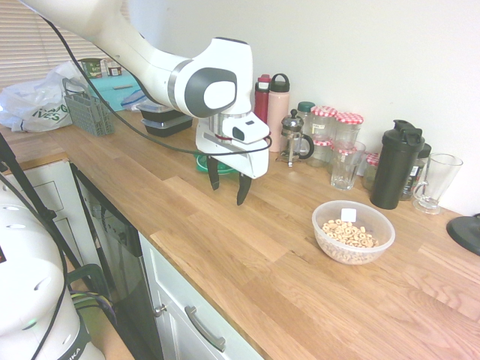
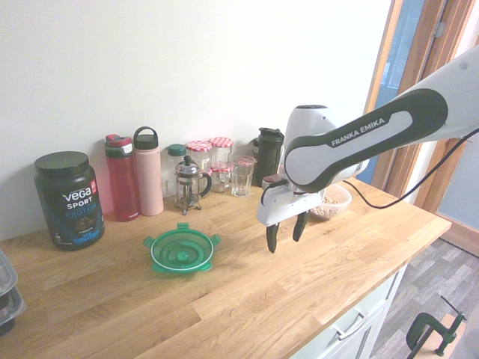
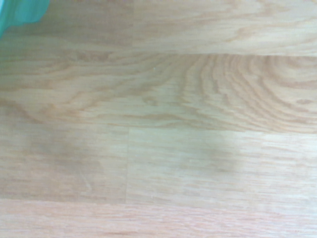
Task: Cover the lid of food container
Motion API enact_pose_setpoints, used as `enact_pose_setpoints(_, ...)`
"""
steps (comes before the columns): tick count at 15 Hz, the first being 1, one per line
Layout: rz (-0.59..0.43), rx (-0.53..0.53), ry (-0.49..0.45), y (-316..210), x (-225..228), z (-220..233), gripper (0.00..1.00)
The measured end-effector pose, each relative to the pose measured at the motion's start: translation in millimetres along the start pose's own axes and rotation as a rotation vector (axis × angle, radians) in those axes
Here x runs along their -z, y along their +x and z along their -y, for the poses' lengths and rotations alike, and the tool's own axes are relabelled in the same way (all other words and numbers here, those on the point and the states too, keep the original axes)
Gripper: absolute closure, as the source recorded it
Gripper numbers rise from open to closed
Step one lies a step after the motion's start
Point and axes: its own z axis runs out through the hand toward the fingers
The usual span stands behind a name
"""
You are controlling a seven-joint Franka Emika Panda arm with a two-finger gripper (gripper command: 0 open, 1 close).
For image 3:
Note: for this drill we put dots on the round teal plastic container lid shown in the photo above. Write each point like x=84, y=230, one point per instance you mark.
x=17, y=11

